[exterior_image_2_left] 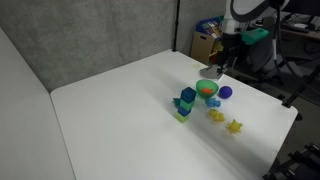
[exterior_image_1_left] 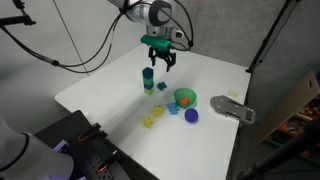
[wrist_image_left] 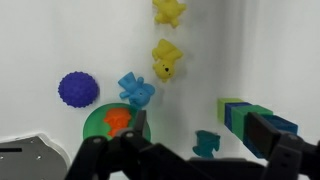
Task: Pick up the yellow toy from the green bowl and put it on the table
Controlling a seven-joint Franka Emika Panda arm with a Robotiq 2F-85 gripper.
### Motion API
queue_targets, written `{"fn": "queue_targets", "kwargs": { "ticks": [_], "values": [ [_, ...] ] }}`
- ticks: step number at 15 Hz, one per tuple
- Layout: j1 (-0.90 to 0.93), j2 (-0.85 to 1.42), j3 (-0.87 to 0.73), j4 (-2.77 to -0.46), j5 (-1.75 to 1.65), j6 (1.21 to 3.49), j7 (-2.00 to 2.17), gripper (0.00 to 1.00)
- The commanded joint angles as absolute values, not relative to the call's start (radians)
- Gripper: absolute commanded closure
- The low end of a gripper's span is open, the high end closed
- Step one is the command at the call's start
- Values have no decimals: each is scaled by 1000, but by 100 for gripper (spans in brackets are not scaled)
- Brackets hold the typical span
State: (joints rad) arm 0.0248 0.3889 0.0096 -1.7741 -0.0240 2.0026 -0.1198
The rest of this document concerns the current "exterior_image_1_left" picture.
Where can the purple bumpy ball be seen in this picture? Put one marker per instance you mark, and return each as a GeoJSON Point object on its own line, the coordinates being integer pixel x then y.
{"type": "Point", "coordinates": [191, 115]}

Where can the thin black tripod stand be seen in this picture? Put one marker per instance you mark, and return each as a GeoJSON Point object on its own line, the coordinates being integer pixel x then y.
{"type": "Point", "coordinates": [270, 33]}

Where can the green plastic bowl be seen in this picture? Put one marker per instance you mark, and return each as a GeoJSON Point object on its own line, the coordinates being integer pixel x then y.
{"type": "Point", "coordinates": [190, 93]}

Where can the thin black rod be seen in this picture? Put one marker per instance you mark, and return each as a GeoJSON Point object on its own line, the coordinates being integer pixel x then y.
{"type": "Point", "coordinates": [70, 37]}

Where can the lime green block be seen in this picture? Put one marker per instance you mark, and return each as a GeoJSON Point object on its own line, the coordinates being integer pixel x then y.
{"type": "Point", "coordinates": [149, 91]}

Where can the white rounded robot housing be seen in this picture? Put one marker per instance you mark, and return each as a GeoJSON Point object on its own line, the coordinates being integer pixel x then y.
{"type": "Point", "coordinates": [30, 156]}

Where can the grey metal bracket plate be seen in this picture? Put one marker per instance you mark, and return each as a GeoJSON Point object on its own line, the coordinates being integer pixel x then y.
{"type": "Point", "coordinates": [233, 108]}

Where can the blue block under green block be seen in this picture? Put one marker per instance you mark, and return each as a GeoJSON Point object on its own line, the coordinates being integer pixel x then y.
{"type": "Point", "coordinates": [148, 85]}

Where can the light blue toy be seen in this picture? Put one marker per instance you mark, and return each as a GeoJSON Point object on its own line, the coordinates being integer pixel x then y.
{"type": "Point", "coordinates": [172, 108]}

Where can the colourful toy pile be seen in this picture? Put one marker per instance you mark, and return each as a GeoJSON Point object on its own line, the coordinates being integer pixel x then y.
{"type": "Point", "coordinates": [300, 125]}

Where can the black red clamp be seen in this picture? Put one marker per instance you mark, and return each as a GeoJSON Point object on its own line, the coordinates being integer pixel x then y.
{"type": "Point", "coordinates": [89, 133]}
{"type": "Point", "coordinates": [108, 161]}

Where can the black tripod pole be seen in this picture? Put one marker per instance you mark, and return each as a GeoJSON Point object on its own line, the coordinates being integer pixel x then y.
{"type": "Point", "coordinates": [283, 153]}

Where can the yellow bear toy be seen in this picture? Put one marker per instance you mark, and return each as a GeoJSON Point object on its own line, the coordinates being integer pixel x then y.
{"type": "Point", "coordinates": [157, 111]}

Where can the orange toy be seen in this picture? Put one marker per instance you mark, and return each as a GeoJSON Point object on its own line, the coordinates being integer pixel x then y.
{"type": "Point", "coordinates": [184, 100]}

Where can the teal toy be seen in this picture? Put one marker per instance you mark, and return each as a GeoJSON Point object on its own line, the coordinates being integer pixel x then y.
{"type": "Point", "coordinates": [162, 86]}

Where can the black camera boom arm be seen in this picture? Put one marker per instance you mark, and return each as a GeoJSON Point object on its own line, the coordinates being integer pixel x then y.
{"type": "Point", "coordinates": [16, 20]}

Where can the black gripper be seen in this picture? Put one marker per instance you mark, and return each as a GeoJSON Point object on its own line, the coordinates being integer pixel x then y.
{"type": "Point", "coordinates": [162, 53]}

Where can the yellow star toy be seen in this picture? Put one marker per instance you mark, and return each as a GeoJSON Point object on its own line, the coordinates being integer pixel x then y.
{"type": "Point", "coordinates": [146, 121]}

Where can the black perforated board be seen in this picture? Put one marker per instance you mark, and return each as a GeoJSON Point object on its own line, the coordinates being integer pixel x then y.
{"type": "Point", "coordinates": [76, 156]}

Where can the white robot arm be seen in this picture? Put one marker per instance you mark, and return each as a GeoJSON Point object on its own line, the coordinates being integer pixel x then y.
{"type": "Point", "coordinates": [146, 13]}

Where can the blue block topping stack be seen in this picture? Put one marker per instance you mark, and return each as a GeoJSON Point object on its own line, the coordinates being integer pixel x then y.
{"type": "Point", "coordinates": [147, 72]}

